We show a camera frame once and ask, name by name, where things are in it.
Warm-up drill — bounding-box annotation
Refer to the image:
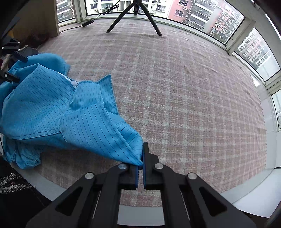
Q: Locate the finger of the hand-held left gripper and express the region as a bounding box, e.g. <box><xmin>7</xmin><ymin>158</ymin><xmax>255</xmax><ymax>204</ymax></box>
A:
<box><xmin>1</xmin><ymin>38</ymin><xmax>28</xmax><ymax>63</ymax></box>
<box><xmin>0</xmin><ymin>71</ymin><xmax>21</xmax><ymax>84</ymax></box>

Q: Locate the blue striped jacket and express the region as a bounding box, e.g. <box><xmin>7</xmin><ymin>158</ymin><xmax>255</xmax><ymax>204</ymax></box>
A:
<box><xmin>0</xmin><ymin>53</ymin><xmax>144</xmax><ymax>170</ymax></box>

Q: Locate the black cable with inline switch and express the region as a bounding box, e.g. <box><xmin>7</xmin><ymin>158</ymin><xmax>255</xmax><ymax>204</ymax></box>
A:
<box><xmin>59</xmin><ymin>0</ymin><xmax>120</xmax><ymax>33</ymax></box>

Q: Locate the black tripod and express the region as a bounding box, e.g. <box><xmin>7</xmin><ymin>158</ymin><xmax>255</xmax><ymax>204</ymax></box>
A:
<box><xmin>106</xmin><ymin>0</ymin><xmax>163</xmax><ymax>36</ymax></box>

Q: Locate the white window frame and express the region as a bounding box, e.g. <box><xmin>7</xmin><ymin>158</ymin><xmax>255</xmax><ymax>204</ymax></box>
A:
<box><xmin>55</xmin><ymin>0</ymin><xmax>281</xmax><ymax>132</ymax></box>

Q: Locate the light plywood board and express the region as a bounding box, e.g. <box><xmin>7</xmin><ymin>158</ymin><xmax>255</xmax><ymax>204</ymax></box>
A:
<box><xmin>12</xmin><ymin>0</ymin><xmax>61</xmax><ymax>43</ymax></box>

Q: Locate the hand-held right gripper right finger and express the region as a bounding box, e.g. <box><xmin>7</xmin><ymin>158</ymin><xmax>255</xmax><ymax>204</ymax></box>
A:
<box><xmin>142</xmin><ymin>142</ymin><xmax>257</xmax><ymax>228</ymax></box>

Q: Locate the black garment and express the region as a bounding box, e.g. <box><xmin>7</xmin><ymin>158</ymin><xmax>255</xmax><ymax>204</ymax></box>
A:
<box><xmin>20</xmin><ymin>46</ymin><xmax>39</xmax><ymax>56</ymax></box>

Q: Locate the pink plaid mat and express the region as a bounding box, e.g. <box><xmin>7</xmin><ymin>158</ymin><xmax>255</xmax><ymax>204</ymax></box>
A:
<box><xmin>37</xmin><ymin>19</ymin><xmax>267</xmax><ymax>207</ymax></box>

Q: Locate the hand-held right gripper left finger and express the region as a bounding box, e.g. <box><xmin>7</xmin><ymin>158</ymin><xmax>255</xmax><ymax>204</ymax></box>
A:
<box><xmin>26</xmin><ymin>163</ymin><xmax>140</xmax><ymax>228</ymax></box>

